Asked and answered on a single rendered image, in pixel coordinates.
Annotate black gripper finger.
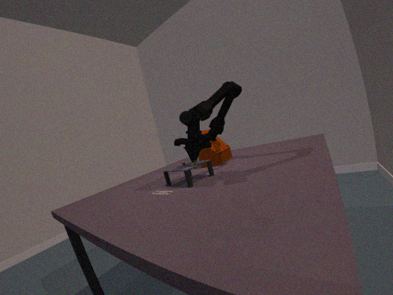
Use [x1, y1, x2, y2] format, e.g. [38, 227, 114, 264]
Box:
[183, 146, 196, 162]
[194, 147, 204, 162]

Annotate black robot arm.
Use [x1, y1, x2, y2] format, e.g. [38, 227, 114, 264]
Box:
[179, 81, 242, 144]

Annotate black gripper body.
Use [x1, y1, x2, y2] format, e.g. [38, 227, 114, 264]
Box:
[174, 128, 212, 148]

